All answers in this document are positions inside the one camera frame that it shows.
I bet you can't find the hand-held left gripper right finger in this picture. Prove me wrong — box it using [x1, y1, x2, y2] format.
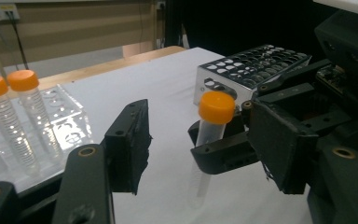
[247, 100, 320, 195]

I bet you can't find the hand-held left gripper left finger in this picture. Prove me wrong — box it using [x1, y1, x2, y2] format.
[103, 98, 153, 196]

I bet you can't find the perforated metal tube rack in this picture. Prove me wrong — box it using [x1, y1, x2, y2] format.
[193, 44, 312, 108]

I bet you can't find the clear acrylic tube rack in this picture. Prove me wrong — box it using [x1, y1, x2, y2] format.
[0, 83, 95, 194]

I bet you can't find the black curtain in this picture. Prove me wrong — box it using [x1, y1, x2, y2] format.
[164, 0, 337, 58]

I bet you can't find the black hanging cable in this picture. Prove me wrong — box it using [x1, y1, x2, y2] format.
[8, 12, 30, 71]

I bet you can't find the white wall socket box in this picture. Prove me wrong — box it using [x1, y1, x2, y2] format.
[0, 3, 21, 22]

